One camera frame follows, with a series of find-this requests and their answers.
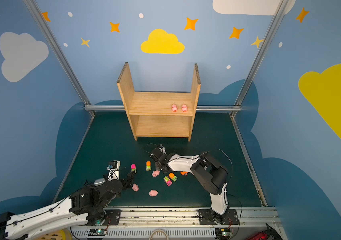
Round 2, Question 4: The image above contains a pink pig toy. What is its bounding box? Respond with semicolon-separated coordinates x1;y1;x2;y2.
149;190;158;197
132;184;139;192
152;170;160;178
172;104;178;113
182;104;188;113

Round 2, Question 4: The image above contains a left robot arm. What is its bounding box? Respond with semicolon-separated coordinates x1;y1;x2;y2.
0;172;135;240

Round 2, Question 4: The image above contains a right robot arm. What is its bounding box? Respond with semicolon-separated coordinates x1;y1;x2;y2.
149;145;229;217

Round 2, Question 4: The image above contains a wooden shelf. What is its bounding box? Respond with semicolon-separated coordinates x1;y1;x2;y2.
116;62;201;141

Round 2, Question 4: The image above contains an orange cab green truck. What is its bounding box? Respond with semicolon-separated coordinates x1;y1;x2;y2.
146;161;151;171

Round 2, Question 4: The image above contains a pink cab green truck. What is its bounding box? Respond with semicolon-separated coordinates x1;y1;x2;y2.
131;164;136;173

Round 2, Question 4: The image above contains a magenta green toy truck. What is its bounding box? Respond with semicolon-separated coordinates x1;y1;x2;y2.
163;176;172;187

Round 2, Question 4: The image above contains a yellow basket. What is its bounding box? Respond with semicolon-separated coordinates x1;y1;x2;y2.
36;229;72;240

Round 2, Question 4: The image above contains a red black tool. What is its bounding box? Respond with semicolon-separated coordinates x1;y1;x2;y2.
246;224;283;240

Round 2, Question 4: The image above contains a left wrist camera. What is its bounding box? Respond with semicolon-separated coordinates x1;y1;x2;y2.
107;161;120;181

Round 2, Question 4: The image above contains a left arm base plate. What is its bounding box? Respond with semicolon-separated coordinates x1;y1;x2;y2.
94;209;121;226

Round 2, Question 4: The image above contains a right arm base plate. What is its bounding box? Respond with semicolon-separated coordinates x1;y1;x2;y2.
197;209;240;225

